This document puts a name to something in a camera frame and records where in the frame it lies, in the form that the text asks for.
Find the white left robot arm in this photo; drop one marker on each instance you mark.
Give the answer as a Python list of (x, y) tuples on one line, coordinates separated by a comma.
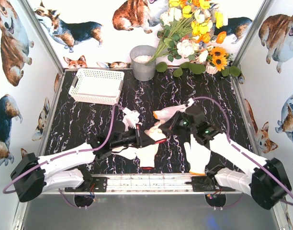
[(34, 175)]

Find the aluminium front rail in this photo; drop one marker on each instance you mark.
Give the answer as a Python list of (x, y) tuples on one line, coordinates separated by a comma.
[(170, 183)]

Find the white glove orange cuff right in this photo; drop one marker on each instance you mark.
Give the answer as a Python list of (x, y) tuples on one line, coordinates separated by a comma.
[(198, 156)]

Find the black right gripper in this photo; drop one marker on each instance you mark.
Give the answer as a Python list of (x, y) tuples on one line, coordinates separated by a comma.
[(170, 123)]

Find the grey metal bucket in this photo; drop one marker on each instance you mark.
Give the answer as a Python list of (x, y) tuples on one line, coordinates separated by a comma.
[(142, 63)]

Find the white glove orange cuff top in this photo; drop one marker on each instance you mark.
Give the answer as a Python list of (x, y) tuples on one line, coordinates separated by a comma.
[(167, 113)]

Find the white plastic storage basket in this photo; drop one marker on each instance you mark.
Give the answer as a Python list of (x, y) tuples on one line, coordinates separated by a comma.
[(97, 86)]

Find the white glove orange cuff left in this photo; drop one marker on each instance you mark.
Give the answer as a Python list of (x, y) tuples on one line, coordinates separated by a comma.
[(127, 152)]

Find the artificial flower bouquet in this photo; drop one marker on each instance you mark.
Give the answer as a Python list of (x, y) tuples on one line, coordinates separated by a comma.
[(188, 28)]

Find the small sunflower pot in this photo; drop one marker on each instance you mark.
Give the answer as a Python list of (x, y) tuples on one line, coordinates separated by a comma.
[(218, 60)]

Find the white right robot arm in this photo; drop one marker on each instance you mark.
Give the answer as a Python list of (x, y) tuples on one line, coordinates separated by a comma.
[(266, 181)]

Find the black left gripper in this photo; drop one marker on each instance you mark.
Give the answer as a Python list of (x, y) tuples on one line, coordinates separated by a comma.
[(139, 135)]

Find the cream glove red cuff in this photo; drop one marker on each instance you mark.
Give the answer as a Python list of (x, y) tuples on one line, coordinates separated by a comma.
[(156, 134), (146, 156)]

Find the white glove orange cuff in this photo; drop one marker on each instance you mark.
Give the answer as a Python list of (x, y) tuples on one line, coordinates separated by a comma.
[(167, 113), (127, 152), (198, 156)]

